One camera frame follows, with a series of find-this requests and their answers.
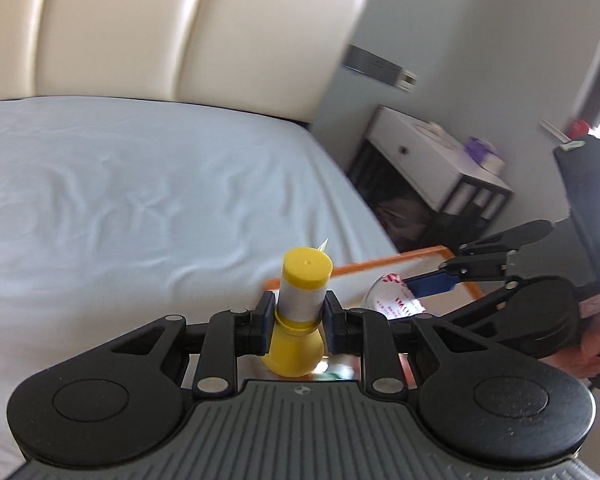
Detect yellow mushroom-shaped bottle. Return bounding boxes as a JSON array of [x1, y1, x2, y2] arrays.
[[261, 240, 334, 379]]

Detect purple and white item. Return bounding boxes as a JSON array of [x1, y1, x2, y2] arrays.
[[463, 136, 506, 174]]

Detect white and black nightstand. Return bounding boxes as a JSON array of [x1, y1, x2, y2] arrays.
[[347, 105, 515, 255]]

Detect white tube with red dots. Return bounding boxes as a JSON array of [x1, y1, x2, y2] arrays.
[[362, 273, 434, 322]]

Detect bed with white sheet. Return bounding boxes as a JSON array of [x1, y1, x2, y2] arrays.
[[0, 95, 401, 466]]

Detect cream padded headboard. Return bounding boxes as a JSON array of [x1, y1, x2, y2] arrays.
[[30, 0, 373, 125]]

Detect orange cardboard box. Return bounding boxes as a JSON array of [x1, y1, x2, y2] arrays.
[[265, 245, 482, 382]]

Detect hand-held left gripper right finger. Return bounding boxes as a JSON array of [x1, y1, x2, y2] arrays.
[[324, 290, 487, 401]]

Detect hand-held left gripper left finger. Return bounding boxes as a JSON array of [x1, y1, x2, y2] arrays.
[[110, 291, 277, 401]]

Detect person's right hand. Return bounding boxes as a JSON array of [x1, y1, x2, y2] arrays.
[[545, 305, 600, 382]]

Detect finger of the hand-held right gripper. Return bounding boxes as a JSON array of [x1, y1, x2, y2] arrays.
[[437, 276, 536, 333], [404, 219, 555, 298]]

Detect grey wall switch panel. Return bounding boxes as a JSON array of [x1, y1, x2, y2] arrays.
[[342, 44, 420, 92]]

